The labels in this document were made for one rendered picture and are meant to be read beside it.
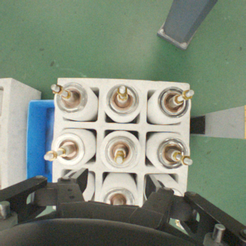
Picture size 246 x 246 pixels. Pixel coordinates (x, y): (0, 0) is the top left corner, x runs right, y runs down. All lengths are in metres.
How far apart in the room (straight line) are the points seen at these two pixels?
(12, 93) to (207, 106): 0.74
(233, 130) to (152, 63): 0.42
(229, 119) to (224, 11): 0.70
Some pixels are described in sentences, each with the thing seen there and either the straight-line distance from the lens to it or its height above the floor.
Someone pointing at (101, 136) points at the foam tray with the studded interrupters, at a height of 0.18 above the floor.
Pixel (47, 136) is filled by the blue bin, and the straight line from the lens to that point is 0.64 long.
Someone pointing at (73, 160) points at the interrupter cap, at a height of 0.25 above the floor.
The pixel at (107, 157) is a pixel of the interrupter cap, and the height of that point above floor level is 0.25.
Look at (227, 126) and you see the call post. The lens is 0.40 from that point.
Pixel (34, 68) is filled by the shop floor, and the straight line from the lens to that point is 0.74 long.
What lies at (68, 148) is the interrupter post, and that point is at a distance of 0.31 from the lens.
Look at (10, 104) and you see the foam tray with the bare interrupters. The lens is 0.54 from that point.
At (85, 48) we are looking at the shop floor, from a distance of 0.69.
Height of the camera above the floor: 0.56
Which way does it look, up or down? 87 degrees down
